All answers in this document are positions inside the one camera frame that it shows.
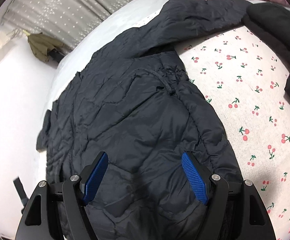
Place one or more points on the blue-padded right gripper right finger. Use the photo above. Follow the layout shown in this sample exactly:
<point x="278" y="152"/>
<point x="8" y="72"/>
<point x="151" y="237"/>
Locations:
<point x="234" y="210"/>

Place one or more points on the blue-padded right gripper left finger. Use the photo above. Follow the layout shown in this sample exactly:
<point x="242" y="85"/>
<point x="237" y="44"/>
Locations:
<point x="40" y="218"/>

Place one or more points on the black puffer jacket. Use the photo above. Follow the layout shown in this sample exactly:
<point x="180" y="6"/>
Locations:
<point x="135" y="102"/>

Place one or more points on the cherry print bed sheet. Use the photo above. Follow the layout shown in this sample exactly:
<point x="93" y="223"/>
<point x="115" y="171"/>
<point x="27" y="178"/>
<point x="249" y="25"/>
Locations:
<point x="244" y="81"/>

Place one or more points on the olive green cloth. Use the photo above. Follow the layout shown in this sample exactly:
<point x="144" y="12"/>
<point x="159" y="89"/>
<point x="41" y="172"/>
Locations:
<point x="46" y="48"/>

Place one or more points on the black fleece garment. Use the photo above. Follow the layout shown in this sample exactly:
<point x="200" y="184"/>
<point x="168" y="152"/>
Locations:
<point x="271" y="23"/>

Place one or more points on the grey dotted curtain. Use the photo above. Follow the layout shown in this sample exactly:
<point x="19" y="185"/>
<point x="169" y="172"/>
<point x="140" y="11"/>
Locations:
<point x="70" y="21"/>

